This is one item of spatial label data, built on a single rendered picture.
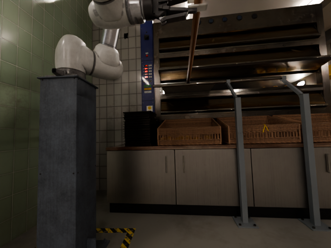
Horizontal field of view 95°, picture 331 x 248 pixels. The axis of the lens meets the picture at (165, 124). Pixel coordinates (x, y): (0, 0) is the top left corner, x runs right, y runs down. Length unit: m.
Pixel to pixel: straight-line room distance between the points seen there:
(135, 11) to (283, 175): 1.43
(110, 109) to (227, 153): 1.47
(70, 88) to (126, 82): 1.20
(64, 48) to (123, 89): 1.11
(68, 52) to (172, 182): 1.14
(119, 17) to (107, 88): 1.51
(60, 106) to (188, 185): 1.05
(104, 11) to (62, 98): 0.48
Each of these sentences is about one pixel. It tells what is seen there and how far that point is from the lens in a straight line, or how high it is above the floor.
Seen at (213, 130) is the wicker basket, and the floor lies 0.70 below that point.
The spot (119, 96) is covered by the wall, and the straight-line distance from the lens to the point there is 2.05.
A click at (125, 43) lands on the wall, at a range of 2.29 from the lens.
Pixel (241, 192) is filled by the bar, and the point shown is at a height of 0.23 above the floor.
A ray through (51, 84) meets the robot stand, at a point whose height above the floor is 0.96.
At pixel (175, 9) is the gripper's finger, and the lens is 0.70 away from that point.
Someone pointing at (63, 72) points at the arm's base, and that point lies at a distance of 1.01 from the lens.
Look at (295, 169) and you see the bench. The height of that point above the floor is 0.38.
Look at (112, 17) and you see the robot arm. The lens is 0.72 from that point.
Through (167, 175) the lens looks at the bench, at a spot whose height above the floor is 0.33.
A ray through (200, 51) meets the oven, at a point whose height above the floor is 1.67.
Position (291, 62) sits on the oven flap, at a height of 1.39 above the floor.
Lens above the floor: 0.68
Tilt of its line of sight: 4 degrees up
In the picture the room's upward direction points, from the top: 2 degrees counter-clockwise
